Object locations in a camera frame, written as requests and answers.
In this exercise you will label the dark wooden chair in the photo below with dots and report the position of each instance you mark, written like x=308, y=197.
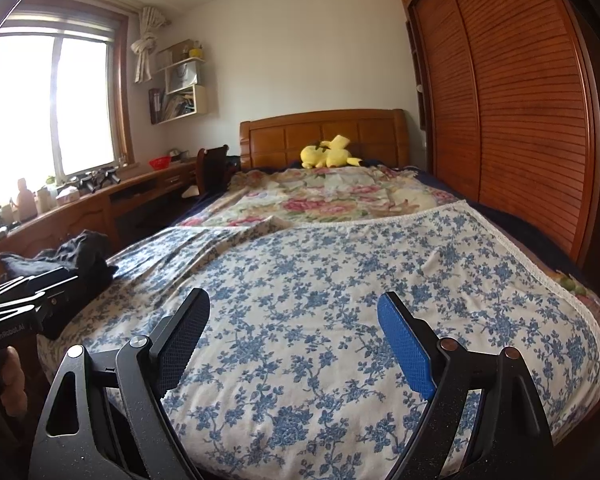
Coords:
x=212, y=170

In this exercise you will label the dark binders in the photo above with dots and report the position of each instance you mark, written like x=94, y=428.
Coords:
x=155, y=106

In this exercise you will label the black jacket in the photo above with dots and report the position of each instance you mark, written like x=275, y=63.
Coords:
x=55, y=252

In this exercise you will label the wooden desk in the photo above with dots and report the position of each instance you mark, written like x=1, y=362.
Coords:
x=80, y=215

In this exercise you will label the red basket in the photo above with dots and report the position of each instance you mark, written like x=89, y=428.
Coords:
x=160, y=162

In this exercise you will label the wooden bed headboard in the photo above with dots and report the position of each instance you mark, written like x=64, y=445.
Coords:
x=290, y=137

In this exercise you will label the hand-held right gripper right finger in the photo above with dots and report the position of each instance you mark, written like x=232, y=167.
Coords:
x=405, y=347

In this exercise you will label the black tools on desk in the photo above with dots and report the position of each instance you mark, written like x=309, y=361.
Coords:
x=100, y=180

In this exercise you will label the small metal pot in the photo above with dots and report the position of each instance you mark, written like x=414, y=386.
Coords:
x=177, y=155

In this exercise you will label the white paper sheet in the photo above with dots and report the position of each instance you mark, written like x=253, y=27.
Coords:
x=190, y=192

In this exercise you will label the beige bottle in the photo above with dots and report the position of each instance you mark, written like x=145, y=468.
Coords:
x=26, y=200

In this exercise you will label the yellow plush toy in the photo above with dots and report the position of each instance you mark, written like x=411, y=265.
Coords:
x=330, y=155

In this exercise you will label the white bottle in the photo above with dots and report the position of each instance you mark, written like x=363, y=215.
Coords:
x=45, y=200

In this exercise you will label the tied beige curtain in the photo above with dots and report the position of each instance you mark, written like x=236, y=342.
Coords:
x=147, y=45

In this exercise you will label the pink floral quilt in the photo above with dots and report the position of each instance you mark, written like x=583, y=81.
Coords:
x=320, y=197

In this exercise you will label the stack of papers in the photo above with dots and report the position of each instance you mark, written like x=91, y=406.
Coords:
x=177, y=105

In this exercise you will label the white wall shelf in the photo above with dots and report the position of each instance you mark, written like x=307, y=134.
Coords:
x=200, y=102

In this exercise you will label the white paper bag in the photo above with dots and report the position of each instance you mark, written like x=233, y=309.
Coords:
x=182, y=76

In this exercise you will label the brown paper bag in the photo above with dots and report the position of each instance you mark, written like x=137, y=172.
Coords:
x=172, y=52

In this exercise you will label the window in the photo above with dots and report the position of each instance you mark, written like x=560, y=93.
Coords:
x=45, y=105

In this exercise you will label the folded black garment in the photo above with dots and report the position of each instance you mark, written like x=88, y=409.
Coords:
x=85, y=295

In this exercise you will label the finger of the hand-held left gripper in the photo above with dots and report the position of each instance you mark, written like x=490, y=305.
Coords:
x=20, y=301
x=40, y=280

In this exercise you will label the person's left hand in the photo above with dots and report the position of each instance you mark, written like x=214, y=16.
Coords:
x=16, y=377

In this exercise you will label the wooden bed with floral bedding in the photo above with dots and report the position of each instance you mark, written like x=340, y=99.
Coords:
x=330, y=310

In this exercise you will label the dark blue bedsheet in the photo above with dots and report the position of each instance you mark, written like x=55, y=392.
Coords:
x=505, y=220

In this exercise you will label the tissue box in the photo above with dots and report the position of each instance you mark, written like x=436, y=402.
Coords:
x=67, y=195

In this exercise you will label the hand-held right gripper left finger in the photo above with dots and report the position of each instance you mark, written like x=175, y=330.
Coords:
x=182, y=342

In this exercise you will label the wooden slatted wardrobe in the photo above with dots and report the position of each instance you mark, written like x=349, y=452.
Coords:
x=510, y=100

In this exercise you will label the yellow cup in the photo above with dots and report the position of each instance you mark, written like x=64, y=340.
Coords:
x=196, y=52

